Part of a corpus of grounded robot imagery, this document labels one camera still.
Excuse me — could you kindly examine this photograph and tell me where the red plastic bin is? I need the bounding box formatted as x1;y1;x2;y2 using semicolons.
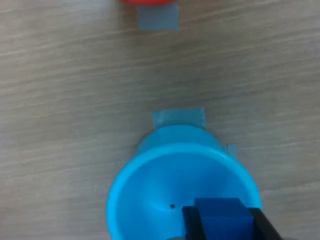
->
115;0;176;6

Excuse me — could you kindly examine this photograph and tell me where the blue plastic bin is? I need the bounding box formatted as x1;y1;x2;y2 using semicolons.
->
106;124;263;240

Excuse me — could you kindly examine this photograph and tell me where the blue cube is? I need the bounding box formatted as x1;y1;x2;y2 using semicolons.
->
194;197;254;240

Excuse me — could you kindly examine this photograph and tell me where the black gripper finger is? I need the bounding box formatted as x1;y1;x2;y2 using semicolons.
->
247;207;285;240
181;206;207;240

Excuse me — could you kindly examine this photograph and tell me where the grey-blue tape piece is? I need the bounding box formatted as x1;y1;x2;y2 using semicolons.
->
151;107;206;131
137;4;180;32

